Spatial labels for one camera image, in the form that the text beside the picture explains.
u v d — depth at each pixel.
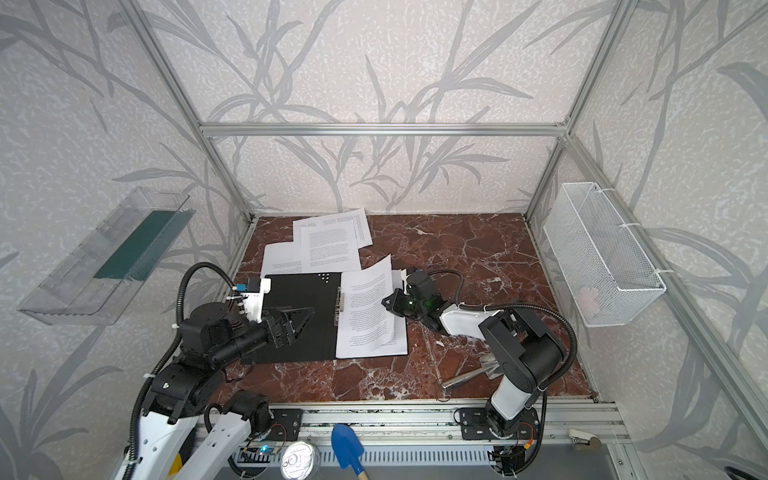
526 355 0.46
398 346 0.86
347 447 0.71
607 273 0.61
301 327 0.61
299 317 0.62
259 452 0.71
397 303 0.80
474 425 0.74
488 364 0.83
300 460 0.65
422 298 0.71
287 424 0.74
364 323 0.91
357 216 1.21
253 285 0.58
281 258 1.08
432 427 0.75
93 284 0.64
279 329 0.58
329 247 1.12
